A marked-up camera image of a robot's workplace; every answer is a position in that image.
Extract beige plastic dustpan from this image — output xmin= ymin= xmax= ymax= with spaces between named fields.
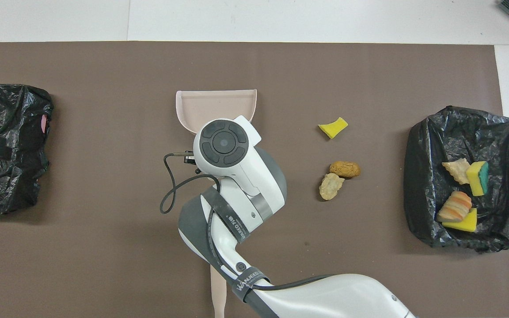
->
xmin=175 ymin=89 xmax=258 ymax=135

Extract beige hand brush black bristles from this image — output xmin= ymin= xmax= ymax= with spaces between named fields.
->
xmin=209 ymin=264 xmax=228 ymax=318

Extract pale bread piece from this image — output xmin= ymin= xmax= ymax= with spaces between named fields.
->
xmin=441 ymin=158 xmax=471 ymax=185
xmin=319 ymin=173 xmax=345 ymax=201

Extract brown round bread piece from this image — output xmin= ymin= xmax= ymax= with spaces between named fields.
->
xmin=329 ymin=161 xmax=361 ymax=179

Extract orange striped bread piece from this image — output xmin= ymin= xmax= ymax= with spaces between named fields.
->
xmin=437 ymin=191 xmax=473 ymax=223

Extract yellow sponge piece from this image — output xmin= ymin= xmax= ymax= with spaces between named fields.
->
xmin=441 ymin=208 xmax=478 ymax=233
xmin=318 ymin=117 xmax=349 ymax=140
xmin=465 ymin=161 xmax=489 ymax=197

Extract black bag bin pink spot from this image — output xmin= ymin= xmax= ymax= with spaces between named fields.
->
xmin=0 ymin=83 xmax=54 ymax=216

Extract black trash bag bin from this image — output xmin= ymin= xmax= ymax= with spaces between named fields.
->
xmin=403 ymin=106 xmax=509 ymax=253

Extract brown table mat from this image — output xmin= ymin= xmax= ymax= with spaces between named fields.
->
xmin=0 ymin=42 xmax=509 ymax=318

